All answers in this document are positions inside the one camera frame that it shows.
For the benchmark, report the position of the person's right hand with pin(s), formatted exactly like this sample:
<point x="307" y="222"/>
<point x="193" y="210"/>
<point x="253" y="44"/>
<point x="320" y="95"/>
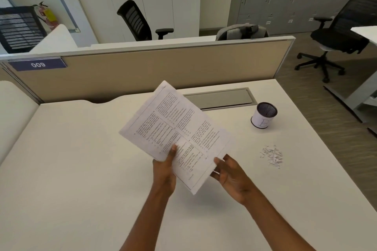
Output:
<point x="234" y="180"/>

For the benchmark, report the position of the blue number plate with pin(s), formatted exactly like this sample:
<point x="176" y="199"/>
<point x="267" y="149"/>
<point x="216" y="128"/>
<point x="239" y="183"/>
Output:
<point x="20" y="65"/>

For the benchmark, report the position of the pile of white paper scraps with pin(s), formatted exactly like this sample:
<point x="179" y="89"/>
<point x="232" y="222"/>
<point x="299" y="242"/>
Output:
<point x="274" y="156"/>

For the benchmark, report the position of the stack of printed papers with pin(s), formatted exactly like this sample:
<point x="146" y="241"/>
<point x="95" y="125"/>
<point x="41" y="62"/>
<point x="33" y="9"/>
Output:
<point x="176" y="124"/>

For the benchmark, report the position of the red fire extinguisher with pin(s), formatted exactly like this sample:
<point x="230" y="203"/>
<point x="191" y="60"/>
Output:
<point x="50" y="15"/>

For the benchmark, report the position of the grey locker cabinets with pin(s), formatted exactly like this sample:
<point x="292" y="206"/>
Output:
<point x="279" y="0"/>

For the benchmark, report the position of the black slatted office chair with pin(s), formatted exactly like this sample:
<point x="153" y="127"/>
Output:
<point x="135" y="21"/>

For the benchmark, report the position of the grey bag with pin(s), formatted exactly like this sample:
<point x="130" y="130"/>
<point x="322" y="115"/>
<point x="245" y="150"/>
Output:
<point x="235" y="32"/>

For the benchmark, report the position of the black swivel office chair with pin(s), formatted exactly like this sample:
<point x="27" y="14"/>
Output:
<point x="347" y="30"/>

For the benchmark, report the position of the person's right forearm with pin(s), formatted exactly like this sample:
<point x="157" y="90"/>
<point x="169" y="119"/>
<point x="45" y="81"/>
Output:
<point x="274" y="224"/>

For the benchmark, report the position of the person's left hand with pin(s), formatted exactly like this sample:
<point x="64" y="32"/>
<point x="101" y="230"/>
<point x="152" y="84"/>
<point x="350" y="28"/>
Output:
<point x="165" y="177"/>

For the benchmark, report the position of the black mesh pen holder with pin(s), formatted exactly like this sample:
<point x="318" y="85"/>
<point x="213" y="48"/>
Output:
<point x="260" y="121"/>

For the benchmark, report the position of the black mesh chair back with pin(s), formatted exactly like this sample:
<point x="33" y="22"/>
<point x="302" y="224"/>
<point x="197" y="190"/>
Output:
<point x="20" y="30"/>

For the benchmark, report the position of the beige desk partition panel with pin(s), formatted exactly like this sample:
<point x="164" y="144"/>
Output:
<point x="147" y="68"/>

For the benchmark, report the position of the person's left forearm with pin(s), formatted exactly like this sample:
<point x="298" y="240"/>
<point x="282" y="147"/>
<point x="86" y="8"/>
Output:
<point x="147" y="224"/>

